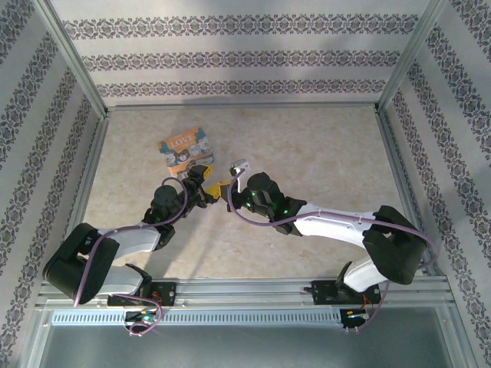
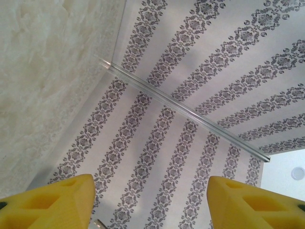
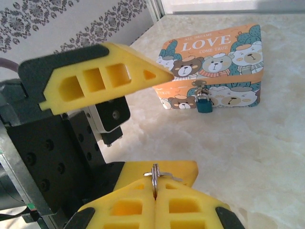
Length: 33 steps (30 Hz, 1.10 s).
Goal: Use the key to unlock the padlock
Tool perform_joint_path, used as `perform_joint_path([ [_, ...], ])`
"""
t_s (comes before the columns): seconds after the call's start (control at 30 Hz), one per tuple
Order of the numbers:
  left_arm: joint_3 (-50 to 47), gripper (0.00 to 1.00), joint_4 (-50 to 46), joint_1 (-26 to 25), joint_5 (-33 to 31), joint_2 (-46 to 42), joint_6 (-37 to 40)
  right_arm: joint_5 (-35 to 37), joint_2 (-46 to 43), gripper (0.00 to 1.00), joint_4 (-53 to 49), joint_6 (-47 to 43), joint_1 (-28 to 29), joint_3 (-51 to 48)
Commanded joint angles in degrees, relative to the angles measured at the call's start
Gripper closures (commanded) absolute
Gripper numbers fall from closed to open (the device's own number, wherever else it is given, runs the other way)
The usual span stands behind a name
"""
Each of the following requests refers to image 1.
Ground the LOVE bear print tin box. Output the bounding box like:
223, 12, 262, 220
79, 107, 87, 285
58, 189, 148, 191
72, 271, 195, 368
157, 126, 216, 178

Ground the left controller board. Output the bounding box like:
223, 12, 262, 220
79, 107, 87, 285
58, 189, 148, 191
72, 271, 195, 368
125, 310, 158, 325

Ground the controller board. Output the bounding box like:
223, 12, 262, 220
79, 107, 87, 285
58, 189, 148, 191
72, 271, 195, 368
343, 308, 371, 329
125, 310, 158, 325

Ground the grey metal shelf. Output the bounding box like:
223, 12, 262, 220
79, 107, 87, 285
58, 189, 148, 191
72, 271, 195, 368
38, 324, 456, 368

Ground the right controller board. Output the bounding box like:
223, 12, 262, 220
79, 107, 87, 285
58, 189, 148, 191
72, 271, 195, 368
343, 308, 371, 329

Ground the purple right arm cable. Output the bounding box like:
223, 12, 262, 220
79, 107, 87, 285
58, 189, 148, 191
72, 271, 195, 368
226, 168, 438, 334

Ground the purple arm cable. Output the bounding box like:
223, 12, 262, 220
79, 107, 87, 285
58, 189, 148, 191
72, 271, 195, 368
226, 168, 438, 334
74, 176, 193, 338

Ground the aluminium back rail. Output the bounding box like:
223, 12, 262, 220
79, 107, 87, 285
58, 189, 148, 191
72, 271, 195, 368
105, 103, 379, 113

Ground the aluminium rail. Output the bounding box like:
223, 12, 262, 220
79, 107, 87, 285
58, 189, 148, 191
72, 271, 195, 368
374, 109, 446, 277
53, 114, 110, 246
36, 278, 456, 308
105, 103, 379, 113

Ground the aluminium left side rail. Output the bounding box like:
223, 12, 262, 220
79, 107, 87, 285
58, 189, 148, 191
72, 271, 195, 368
53, 114, 110, 246

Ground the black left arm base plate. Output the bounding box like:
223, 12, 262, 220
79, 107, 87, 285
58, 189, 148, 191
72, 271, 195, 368
107, 281, 178, 307

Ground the aluminium front rail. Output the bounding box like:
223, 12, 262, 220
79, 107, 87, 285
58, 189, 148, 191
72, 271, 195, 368
36, 278, 456, 308

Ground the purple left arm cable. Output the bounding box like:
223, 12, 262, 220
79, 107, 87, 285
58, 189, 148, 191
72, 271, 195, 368
74, 176, 193, 338

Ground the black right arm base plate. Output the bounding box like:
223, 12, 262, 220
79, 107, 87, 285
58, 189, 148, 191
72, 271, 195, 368
311, 279, 384, 306

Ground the grey slotted cable duct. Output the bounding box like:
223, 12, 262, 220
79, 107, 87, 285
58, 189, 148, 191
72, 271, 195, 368
51, 309, 342, 327

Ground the aluminium right side rail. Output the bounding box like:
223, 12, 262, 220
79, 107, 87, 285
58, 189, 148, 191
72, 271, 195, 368
374, 109, 446, 277

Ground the aluminium left frame post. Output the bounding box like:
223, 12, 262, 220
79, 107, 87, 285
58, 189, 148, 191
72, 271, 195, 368
32, 0, 110, 120

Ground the aluminium frame post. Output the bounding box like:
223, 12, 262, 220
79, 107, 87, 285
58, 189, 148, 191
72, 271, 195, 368
377, 0, 450, 116
32, 0, 110, 120

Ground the aluminium right frame post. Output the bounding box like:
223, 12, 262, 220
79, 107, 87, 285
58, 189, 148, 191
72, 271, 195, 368
377, 0, 450, 116

